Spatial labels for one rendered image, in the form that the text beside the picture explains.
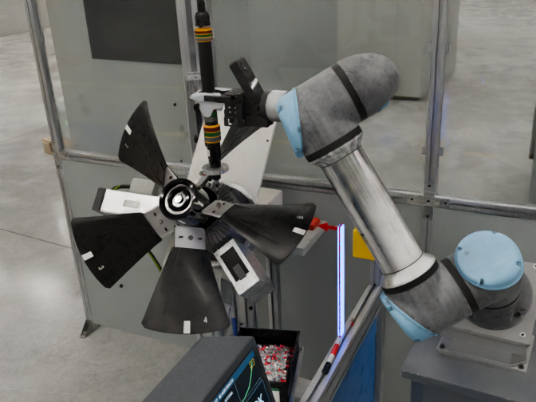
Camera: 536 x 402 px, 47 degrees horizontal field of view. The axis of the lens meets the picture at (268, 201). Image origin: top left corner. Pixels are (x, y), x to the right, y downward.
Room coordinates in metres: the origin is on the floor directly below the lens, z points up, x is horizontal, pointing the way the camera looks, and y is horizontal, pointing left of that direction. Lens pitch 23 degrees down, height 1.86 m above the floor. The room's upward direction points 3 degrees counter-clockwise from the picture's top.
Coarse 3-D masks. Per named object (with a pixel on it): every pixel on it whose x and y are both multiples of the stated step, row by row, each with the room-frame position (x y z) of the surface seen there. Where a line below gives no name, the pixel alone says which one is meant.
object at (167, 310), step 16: (176, 256) 1.45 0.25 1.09; (192, 256) 1.46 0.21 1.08; (208, 256) 1.49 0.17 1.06; (176, 272) 1.42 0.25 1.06; (192, 272) 1.43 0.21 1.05; (208, 272) 1.45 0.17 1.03; (160, 288) 1.38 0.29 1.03; (176, 288) 1.39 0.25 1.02; (192, 288) 1.40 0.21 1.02; (208, 288) 1.42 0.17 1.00; (160, 304) 1.36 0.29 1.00; (176, 304) 1.36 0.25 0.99; (192, 304) 1.37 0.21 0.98; (208, 304) 1.38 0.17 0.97; (144, 320) 1.33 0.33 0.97; (160, 320) 1.33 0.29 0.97; (176, 320) 1.34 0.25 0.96; (192, 320) 1.34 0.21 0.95; (224, 320) 1.36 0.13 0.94
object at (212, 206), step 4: (216, 200) 1.57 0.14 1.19; (220, 200) 1.57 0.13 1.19; (212, 204) 1.55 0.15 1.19; (216, 204) 1.55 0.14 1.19; (224, 204) 1.55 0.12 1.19; (228, 204) 1.55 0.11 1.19; (232, 204) 1.55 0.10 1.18; (204, 208) 1.52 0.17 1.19; (208, 208) 1.52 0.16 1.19; (212, 208) 1.52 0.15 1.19; (216, 208) 1.52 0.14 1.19; (220, 208) 1.53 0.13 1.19; (224, 208) 1.53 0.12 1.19; (228, 208) 1.53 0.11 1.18; (204, 212) 1.50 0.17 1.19; (208, 212) 1.50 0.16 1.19; (216, 212) 1.50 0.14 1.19; (220, 212) 1.50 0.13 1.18; (216, 216) 1.48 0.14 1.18
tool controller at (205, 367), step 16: (240, 336) 0.85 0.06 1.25; (192, 352) 0.84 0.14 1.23; (208, 352) 0.82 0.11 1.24; (224, 352) 0.81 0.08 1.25; (240, 352) 0.80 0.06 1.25; (256, 352) 0.83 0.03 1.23; (176, 368) 0.80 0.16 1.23; (192, 368) 0.78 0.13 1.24; (208, 368) 0.77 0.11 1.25; (224, 368) 0.76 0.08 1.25; (240, 368) 0.78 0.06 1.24; (256, 368) 0.81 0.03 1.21; (160, 384) 0.76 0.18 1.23; (176, 384) 0.75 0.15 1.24; (192, 384) 0.74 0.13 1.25; (208, 384) 0.73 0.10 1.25; (224, 384) 0.74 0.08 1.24; (240, 384) 0.77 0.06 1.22; (256, 384) 0.80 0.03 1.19; (144, 400) 0.73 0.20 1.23; (160, 400) 0.72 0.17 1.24; (176, 400) 0.71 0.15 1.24; (192, 400) 0.70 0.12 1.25; (208, 400) 0.70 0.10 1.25; (224, 400) 0.72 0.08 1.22; (240, 400) 0.75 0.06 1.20; (256, 400) 0.78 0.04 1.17; (272, 400) 0.82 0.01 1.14
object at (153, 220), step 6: (150, 210) 1.57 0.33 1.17; (156, 210) 1.57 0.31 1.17; (144, 216) 1.57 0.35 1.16; (150, 216) 1.57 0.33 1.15; (156, 216) 1.57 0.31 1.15; (162, 216) 1.57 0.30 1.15; (150, 222) 1.57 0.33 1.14; (156, 222) 1.57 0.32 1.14; (168, 222) 1.57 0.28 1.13; (156, 228) 1.57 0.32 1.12; (162, 228) 1.57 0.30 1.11; (168, 228) 1.57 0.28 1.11; (162, 234) 1.57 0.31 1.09
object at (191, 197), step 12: (180, 180) 1.55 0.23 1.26; (168, 192) 1.55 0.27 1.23; (180, 192) 1.54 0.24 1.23; (192, 192) 1.53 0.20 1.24; (204, 192) 1.56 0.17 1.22; (168, 204) 1.52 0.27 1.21; (180, 204) 1.52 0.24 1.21; (192, 204) 1.49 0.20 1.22; (204, 204) 1.53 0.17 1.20; (168, 216) 1.50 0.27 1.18; (180, 216) 1.48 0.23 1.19; (192, 216) 1.50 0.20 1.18; (204, 228) 1.55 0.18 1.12
